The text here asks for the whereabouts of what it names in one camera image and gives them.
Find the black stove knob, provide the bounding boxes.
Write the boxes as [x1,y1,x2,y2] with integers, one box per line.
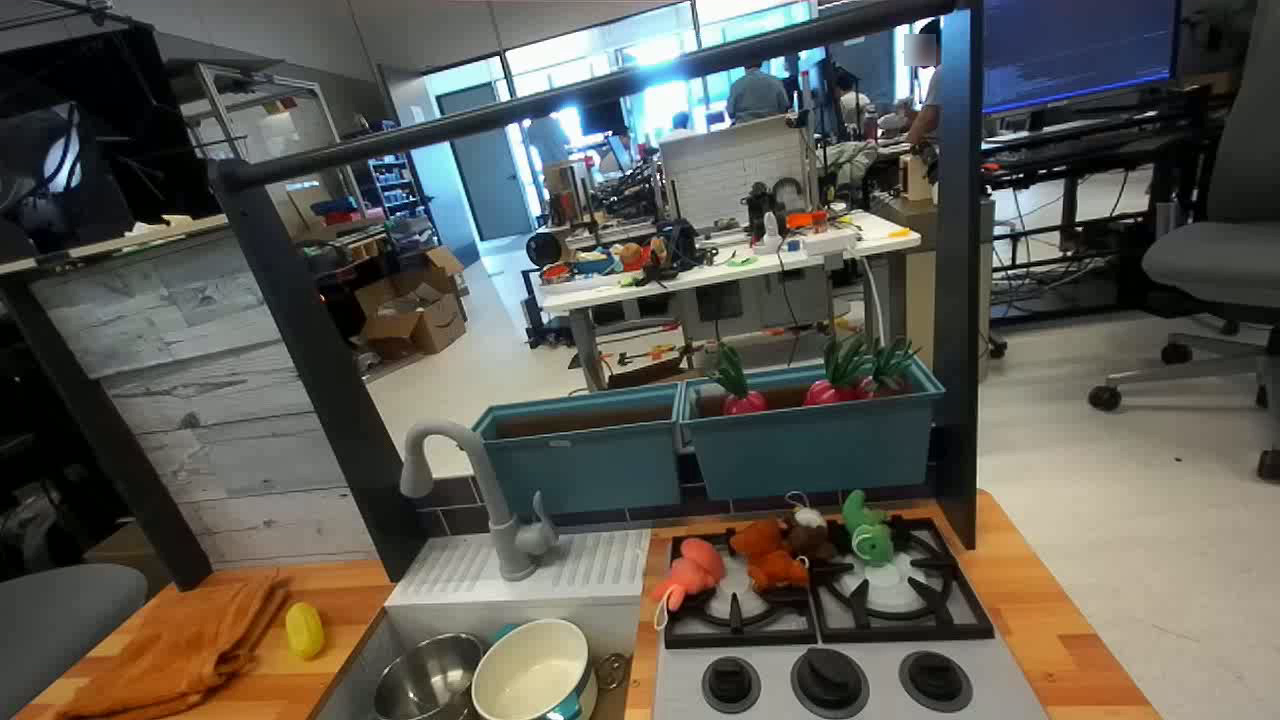
[702,653,763,716]
[895,646,976,712]
[788,642,873,720]

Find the cardboard boxes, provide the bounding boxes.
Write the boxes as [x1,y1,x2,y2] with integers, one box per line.
[354,242,473,359]

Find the person in white shirt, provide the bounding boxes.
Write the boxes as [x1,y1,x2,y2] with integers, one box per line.
[904,17,945,157]

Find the grey toy stove black grates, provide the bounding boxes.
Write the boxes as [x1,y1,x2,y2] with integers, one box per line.
[653,516,1053,720]

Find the red radish toy green leaves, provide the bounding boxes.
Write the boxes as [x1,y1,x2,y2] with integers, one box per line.
[702,340,772,416]
[800,335,864,409]
[851,335,925,398]

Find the blue computer monitor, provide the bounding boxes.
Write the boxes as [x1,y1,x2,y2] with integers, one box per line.
[980,0,1186,119]

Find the grey office chair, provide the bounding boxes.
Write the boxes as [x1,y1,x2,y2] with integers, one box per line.
[1085,0,1280,483]

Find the yellow toy corn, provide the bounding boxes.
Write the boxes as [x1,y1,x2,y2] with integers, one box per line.
[279,601,328,664]

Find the black desk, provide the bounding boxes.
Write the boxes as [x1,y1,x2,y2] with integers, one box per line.
[980,93,1226,322]

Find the brown plush toy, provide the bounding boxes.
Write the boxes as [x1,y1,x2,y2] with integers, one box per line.
[779,497,856,564]

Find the white bowl teal outside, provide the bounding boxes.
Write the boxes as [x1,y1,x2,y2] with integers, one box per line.
[469,616,600,720]

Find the pink plush carrot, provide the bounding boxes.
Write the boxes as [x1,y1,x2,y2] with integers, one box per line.
[653,535,729,633]

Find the green plush toy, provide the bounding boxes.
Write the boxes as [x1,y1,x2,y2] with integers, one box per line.
[836,489,895,567]

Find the grey padded chair seat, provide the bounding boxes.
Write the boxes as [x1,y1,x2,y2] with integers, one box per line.
[0,559,152,720]

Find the orange cloth towel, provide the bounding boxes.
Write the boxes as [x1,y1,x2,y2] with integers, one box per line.
[54,571,295,720]

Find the grey toy faucet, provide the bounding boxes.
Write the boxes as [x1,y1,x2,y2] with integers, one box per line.
[398,420,561,582]

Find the white toy sink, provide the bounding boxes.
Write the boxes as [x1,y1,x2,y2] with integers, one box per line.
[315,527,658,720]

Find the white cluttered work table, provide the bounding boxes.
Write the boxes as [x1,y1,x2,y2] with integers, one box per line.
[538,204,925,392]

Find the orange plush toy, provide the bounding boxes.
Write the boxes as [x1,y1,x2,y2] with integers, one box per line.
[729,516,813,596]

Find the person in grey shirt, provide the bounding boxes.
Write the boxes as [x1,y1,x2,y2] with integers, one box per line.
[729,56,793,128]

